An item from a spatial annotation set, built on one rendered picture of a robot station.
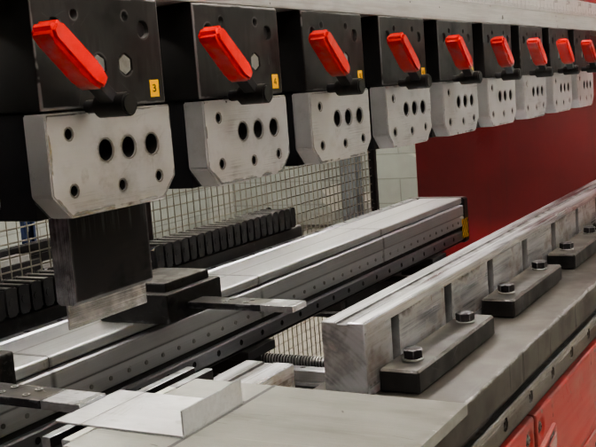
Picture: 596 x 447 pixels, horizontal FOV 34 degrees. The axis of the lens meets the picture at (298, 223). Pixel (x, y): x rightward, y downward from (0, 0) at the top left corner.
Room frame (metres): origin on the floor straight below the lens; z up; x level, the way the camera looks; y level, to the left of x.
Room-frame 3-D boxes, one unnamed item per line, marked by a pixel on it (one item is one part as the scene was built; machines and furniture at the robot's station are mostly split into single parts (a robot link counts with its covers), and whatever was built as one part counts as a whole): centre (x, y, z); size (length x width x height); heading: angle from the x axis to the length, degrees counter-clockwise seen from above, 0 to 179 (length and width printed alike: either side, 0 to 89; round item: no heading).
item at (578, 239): (2.01, -0.58, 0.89); 0.30 x 0.05 x 0.03; 151
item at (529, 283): (1.67, -0.38, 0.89); 0.30 x 0.05 x 0.03; 151
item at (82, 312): (0.82, 0.16, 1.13); 0.10 x 0.02 x 0.10; 151
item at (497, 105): (1.67, -0.32, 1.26); 0.15 x 0.09 x 0.17; 151
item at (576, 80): (2.19, -0.61, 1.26); 0.15 x 0.09 x 0.17; 151
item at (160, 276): (1.22, 0.12, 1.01); 0.26 x 0.12 x 0.05; 61
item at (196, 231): (1.69, 0.13, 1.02); 0.44 x 0.06 x 0.04; 151
